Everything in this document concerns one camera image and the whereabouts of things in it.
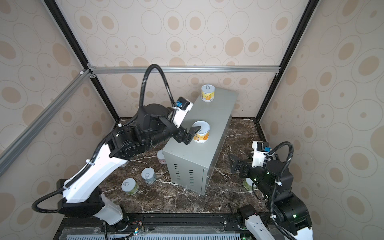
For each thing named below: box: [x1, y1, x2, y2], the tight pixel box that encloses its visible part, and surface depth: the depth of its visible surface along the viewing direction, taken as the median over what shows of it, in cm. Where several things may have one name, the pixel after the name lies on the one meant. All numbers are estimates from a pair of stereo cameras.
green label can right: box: [243, 177, 257, 191], surface depth 85 cm
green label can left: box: [121, 177, 139, 196], surface depth 83 cm
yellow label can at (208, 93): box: [201, 84, 216, 103], surface depth 81 cm
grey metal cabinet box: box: [162, 88, 238, 196], surface depth 62 cm
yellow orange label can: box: [192, 120, 211, 144], surface depth 64 cm
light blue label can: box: [141, 167, 157, 184], surface depth 87 cm
